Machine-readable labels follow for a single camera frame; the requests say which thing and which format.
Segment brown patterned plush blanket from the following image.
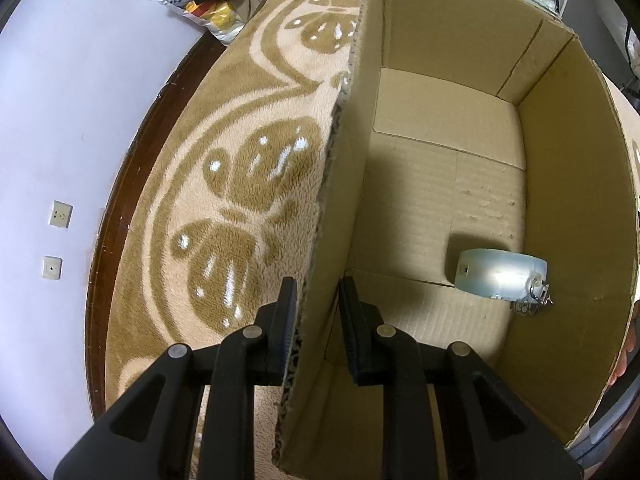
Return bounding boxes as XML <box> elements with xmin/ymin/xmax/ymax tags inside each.
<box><xmin>102</xmin><ymin>0</ymin><xmax>640</xmax><ymax>466</ymax></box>

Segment dark wooden bed frame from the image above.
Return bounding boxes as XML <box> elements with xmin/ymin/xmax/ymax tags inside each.
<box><xmin>85</xmin><ymin>32</ymin><xmax>226</xmax><ymax>423</ymax></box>

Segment clear plastic bag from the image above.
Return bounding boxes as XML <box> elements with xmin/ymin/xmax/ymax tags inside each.
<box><xmin>159</xmin><ymin>0</ymin><xmax>246</xmax><ymax>43</ymax></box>

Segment cardboard box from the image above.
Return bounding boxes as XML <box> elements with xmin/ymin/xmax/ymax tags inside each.
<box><xmin>270</xmin><ymin>0</ymin><xmax>640</xmax><ymax>476</ymax></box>

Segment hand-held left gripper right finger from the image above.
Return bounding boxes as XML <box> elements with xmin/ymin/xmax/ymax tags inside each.
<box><xmin>339</xmin><ymin>275</ymin><xmax>585</xmax><ymax>480</ymax></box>

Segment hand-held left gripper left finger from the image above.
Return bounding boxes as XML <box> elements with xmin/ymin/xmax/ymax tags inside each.
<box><xmin>53</xmin><ymin>276</ymin><xmax>301</xmax><ymax>480</ymax></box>

